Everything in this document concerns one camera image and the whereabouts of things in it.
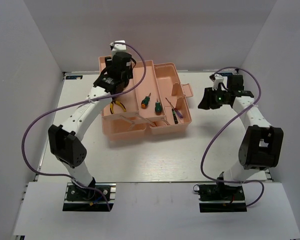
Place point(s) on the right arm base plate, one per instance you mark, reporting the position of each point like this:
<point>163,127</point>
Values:
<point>220,198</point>

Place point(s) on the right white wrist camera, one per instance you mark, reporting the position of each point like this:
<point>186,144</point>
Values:
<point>217,79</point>

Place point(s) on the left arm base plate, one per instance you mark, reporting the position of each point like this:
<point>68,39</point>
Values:
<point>85,200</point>

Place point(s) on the green orange-capped stubby screwdriver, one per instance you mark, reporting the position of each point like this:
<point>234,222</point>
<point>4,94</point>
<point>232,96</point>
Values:
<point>145,101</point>

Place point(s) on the black logo sticker left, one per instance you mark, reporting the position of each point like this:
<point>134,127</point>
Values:
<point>73,77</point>

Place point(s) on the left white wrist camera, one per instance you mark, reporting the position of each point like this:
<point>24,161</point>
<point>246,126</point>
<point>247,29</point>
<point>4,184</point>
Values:
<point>118,46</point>

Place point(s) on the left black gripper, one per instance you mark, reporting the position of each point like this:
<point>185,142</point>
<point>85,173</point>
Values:
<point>129,74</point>

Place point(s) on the black logo sticker right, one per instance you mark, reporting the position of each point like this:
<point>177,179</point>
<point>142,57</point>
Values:
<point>225,74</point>

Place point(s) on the black logo sticker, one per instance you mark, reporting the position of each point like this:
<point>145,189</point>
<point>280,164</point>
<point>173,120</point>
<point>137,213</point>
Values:
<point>73,77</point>
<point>225,74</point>

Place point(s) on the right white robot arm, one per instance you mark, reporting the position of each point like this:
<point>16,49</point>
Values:
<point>261,145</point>

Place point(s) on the purple-handled small screwdriver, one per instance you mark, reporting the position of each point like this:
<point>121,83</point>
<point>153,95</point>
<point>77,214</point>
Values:
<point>175,109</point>

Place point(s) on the pink plastic toolbox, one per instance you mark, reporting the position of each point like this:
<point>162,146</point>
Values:
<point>125,119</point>

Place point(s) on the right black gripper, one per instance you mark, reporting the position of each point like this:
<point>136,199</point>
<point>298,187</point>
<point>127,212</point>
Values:
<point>207,102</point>

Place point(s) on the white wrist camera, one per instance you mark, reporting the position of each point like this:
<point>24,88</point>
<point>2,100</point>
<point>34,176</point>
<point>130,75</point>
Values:
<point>118,46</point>
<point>217,79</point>

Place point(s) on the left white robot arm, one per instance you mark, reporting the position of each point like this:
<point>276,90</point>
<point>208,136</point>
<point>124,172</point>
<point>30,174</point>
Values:
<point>65,140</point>

